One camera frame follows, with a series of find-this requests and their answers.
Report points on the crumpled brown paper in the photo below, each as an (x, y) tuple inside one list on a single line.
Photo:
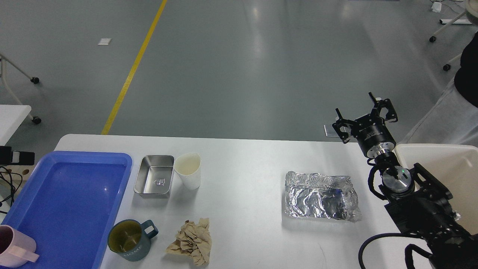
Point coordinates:
[(193, 240)]

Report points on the clear floor plate left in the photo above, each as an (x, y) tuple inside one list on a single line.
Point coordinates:
[(330, 131)]

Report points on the stainless steel rectangular container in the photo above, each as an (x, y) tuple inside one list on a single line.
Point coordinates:
[(155, 176)]

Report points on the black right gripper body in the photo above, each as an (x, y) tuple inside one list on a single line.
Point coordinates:
[(373, 135)]

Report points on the teal mug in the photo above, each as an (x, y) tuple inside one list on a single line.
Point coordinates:
[(131, 239)]

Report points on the white plastic bin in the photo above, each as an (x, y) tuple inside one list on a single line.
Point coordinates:
[(453, 175)]

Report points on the crumpled aluminium foil tray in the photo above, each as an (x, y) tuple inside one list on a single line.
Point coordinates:
[(319, 196)]

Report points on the pink mug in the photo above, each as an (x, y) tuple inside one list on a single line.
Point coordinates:
[(16, 248)]

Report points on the blue plastic tray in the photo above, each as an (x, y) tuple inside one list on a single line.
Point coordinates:
[(68, 206)]

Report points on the white paper cup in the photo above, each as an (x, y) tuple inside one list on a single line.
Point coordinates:
[(188, 168)]

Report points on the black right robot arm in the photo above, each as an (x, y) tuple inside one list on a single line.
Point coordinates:
[(383, 170)]

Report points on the white paper on floor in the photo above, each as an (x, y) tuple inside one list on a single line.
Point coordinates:
[(104, 42)]

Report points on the white side table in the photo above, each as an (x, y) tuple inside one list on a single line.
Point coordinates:
[(11, 117)]

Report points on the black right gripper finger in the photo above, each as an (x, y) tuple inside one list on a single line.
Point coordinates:
[(379, 104), (344, 128)]

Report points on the wheeled stand left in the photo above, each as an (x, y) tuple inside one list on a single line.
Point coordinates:
[(6, 65)]

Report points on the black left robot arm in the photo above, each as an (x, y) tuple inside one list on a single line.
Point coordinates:
[(8, 157)]

